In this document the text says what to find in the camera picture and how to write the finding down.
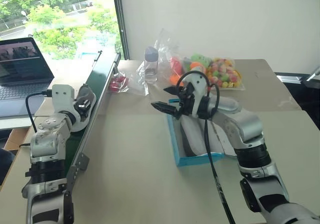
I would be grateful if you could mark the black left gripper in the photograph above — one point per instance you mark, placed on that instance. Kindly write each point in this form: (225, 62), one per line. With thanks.
(84, 107)

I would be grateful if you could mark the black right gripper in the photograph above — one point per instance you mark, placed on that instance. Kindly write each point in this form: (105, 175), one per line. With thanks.
(187, 101)

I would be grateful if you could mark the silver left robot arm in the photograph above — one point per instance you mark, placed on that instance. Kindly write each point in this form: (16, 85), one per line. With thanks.
(47, 139)

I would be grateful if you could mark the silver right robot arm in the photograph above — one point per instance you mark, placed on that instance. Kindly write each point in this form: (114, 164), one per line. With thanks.
(245, 124)

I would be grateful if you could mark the blue cardboard shoebox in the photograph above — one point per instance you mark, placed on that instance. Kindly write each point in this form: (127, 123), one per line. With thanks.
(190, 160)

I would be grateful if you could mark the clear bag with red items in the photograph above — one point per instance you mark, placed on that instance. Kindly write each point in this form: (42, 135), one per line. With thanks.
(120, 82)

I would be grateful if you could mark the clear bag of plastic toys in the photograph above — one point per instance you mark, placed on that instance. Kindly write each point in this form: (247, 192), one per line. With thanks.
(180, 64)

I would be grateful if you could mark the clear bottle with blue cap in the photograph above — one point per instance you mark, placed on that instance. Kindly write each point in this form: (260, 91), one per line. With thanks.
(151, 66)

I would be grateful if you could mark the white shoe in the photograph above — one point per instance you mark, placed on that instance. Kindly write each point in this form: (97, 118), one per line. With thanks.
(192, 139)

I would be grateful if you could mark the bag of colourful candy balls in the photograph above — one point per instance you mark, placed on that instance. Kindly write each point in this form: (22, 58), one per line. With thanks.
(225, 74)

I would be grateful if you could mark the grey laptop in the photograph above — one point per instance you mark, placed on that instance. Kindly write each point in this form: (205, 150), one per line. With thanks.
(22, 66)

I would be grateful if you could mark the brown cardboard box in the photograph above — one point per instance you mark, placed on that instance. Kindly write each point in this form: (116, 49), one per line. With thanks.
(16, 137)

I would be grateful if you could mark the dark rounded shape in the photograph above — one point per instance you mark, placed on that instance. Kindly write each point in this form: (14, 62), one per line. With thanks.
(5, 164)

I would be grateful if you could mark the green conveyor belt, metal frame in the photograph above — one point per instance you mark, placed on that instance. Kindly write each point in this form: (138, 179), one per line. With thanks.
(100, 84)

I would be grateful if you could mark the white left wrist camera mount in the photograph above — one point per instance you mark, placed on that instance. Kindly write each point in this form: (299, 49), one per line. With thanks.
(61, 96)

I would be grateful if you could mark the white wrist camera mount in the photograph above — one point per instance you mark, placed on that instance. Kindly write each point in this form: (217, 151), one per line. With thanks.
(197, 84)
(61, 96)

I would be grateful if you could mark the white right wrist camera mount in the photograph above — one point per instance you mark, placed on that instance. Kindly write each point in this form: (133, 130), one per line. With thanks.
(197, 84)

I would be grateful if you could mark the black window frame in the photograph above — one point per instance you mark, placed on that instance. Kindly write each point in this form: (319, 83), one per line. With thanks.
(121, 21)

